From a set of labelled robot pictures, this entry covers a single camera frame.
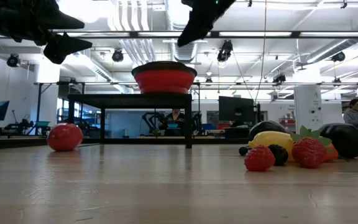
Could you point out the small orange fruit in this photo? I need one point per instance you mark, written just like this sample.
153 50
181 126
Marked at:
332 153

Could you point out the black background equipment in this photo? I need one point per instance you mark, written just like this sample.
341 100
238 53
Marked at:
19 127

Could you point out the red strawberry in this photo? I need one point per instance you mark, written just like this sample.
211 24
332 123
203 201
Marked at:
309 153

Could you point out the black background robot arm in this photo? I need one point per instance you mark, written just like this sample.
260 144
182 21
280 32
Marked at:
150 121
197 121

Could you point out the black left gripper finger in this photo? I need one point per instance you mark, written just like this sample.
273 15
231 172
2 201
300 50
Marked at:
62 48
64 21

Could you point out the black blackberry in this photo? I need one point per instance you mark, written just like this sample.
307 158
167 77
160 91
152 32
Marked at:
281 154

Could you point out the background black metal frame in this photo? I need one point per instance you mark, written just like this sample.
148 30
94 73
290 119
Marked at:
39 102

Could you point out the large dark purple fruit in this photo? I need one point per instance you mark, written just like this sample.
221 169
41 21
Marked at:
342 140
266 127

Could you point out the black mesh shelf riser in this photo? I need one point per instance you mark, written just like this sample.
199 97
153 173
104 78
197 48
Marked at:
135 100

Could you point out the black ceiling spotlight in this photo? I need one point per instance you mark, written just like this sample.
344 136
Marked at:
278 78
12 60
225 51
117 56
339 57

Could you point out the red bell pepper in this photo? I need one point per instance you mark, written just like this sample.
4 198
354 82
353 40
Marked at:
65 137

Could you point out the silver ventilation duct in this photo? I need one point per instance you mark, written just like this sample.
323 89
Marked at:
183 53

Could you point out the black computer monitor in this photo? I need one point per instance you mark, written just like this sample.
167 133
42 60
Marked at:
236 109

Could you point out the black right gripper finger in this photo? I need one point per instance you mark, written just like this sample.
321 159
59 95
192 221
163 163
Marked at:
197 28

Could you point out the teal tray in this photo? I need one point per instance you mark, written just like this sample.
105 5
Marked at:
42 123

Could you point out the red raspberry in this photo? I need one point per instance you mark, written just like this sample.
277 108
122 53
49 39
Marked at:
259 158

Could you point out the white square column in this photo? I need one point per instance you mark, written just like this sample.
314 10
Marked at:
308 99

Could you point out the red grey collapsible colander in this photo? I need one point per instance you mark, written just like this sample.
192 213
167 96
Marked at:
163 81

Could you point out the black overhead light bar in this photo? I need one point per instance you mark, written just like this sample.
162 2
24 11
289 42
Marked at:
259 34

